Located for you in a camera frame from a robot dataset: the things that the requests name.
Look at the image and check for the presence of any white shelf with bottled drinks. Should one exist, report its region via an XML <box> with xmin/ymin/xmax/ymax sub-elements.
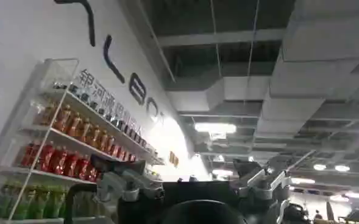
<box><xmin>0</xmin><ymin>57</ymin><xmax>165</xmax><ymax>224</ymax></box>

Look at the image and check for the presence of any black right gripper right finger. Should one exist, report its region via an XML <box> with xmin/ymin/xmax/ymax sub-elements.
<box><xmin>230</xmin><ymin>159</ymin><xmax>292</xmax><ymax>201</ymax></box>

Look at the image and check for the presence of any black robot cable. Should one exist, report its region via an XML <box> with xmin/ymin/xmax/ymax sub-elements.
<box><xmin>63</xmin><ymin>183</ymin><xmax>98</xmax><ymax>224</ymax></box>

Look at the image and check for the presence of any white ventilation duct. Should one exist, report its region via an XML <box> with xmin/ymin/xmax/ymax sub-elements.
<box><xmin>166</xmin><ymin>0</ymin><xmax>359</xmax><ymax>144</ymax></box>

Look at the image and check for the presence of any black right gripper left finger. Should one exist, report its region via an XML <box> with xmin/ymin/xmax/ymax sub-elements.
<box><xmin>90</xmin><ymin>154</ymin><xmax>165</xmax><ymax>203</ymax></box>

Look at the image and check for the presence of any orange wall sign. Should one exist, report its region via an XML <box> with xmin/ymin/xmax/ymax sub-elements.
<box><xmin>168</xmin><ymin>150</ymin><xmax>180</xmax><ymax>168</ymax></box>

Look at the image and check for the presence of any rectangular ceiling light panel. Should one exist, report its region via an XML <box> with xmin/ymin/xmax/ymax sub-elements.
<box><xmin>194</xmin><ymin>122</ymin><xmax>238</xmax><ymax>135</ymax></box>

